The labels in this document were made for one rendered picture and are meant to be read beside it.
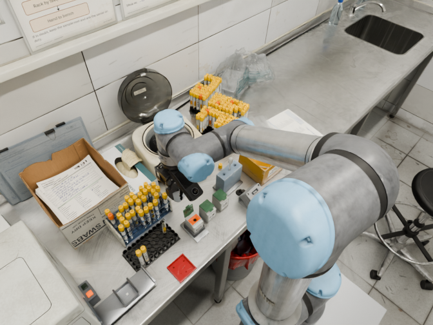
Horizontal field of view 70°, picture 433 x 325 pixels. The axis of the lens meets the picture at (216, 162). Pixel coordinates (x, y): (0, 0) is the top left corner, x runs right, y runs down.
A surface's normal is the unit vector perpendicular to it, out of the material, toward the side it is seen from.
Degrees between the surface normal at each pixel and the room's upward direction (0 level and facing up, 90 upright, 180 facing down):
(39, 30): 94
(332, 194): 9
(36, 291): 0
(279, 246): 83
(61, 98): 90
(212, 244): 0
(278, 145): 59
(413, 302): 0
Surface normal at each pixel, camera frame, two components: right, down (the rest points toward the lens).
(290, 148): -0.82, -0.23
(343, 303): 0.03, -0.63
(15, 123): 0.71, 0.56
